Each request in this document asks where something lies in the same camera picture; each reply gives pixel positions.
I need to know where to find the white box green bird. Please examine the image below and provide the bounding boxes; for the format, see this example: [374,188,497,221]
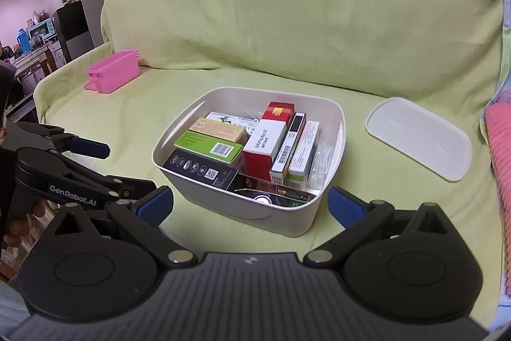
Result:
[206,112,259,136]

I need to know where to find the white black barcode box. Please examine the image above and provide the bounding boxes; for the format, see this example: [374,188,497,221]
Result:
[269,112,307,185]

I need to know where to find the red white Hynaut box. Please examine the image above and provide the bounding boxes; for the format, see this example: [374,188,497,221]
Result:
[242,101,294,181]

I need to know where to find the pink knitted cushion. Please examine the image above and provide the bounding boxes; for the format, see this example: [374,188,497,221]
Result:
[485,102,510,295]

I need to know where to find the blue toaster oven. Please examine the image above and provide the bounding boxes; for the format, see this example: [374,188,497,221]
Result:
[28,18,56,42]

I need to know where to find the pink plastic box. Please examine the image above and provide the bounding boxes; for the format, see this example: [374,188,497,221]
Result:
[84,49,140,94]

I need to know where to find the white green medicine box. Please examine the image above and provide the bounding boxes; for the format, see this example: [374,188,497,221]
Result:
[288,120,320,190]

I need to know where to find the tan medicine box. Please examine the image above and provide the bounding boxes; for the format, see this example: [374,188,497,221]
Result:
[189,118,248,144]

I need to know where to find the clear bag cotton swabs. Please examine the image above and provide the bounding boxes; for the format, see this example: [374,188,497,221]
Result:
[308,140,334,190]

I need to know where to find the beige plastic storage bin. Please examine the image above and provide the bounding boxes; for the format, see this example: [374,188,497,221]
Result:
[152,87,347,237]

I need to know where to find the black phone box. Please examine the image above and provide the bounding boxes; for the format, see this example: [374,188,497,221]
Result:
[163,148,238,190]

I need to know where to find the blue water jug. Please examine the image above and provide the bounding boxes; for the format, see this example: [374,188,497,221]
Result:
[17,28,31,55]

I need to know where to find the black cabinet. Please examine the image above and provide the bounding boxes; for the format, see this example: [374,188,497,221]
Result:
[52,0,94,63]

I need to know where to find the white plastic bin lid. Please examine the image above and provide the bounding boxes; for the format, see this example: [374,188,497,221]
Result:
[365,97,472,182]

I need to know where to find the battery blister pack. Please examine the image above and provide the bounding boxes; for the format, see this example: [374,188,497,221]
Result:
[230,173,315,208]

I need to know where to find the pastel patchwork blanket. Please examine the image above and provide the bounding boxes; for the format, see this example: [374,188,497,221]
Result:
[480,0,510,330]

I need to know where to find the person left hand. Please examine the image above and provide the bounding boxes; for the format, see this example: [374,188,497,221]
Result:
[4,200,46,247]

